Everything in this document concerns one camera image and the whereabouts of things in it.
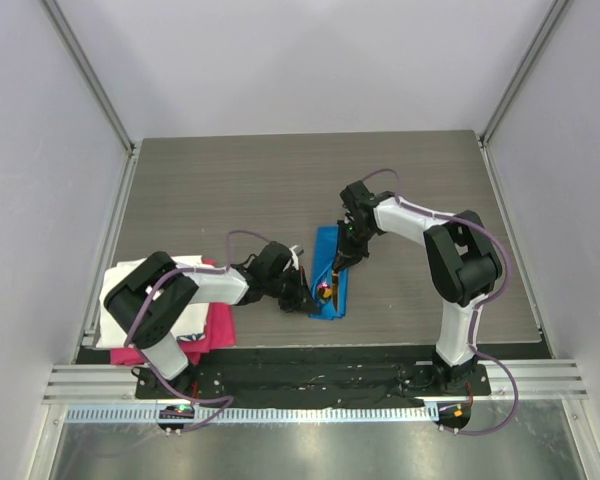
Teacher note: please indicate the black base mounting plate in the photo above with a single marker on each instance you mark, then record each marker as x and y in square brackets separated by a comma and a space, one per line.
[295, 382]

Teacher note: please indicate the slotted white cable duct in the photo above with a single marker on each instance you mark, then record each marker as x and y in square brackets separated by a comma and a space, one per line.
[173, 413]

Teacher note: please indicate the blue cloth napkin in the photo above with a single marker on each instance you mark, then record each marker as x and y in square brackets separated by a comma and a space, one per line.
[324, 253]

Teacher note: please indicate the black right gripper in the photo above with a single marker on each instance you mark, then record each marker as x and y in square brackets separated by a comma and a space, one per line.
[350, 248]

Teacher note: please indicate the right aluminium corner post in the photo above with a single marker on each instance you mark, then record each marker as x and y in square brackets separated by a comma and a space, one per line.
[539, 42]

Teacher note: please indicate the aluminium front frame rail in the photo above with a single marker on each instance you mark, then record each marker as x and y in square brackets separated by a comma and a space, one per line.
[526, 379]

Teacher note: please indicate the iridescent purple spoon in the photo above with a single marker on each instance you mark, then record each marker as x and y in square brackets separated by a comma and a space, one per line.
[324, 292]

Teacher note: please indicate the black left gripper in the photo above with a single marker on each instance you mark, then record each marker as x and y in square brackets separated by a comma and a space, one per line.
[301, 295]

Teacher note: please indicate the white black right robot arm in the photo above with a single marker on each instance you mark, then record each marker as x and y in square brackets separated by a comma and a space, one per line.
[463, 264]

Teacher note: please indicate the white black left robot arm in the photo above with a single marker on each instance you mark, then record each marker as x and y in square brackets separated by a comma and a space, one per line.
[149, 300]

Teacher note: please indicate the aluminium corner post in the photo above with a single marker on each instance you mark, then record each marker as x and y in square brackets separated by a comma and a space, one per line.
[82, 63]
[539, 42]

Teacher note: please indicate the left aluminium corner post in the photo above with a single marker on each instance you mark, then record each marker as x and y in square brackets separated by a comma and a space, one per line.
[82, 63]

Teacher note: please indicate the pink folded cloth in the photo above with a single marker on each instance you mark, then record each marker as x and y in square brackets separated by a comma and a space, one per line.
[200, 329]

